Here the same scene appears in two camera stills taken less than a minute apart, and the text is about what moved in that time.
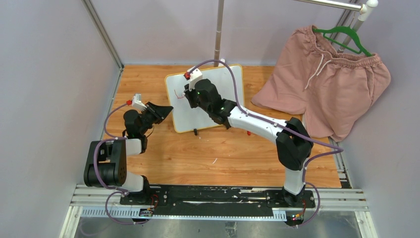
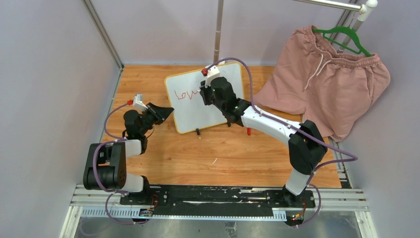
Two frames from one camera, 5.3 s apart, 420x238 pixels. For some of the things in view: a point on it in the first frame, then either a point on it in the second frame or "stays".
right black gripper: [189, 94] → [204, 91]
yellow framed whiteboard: [186, 118] stays
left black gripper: [159, 113] stays
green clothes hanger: [361, 49] stays
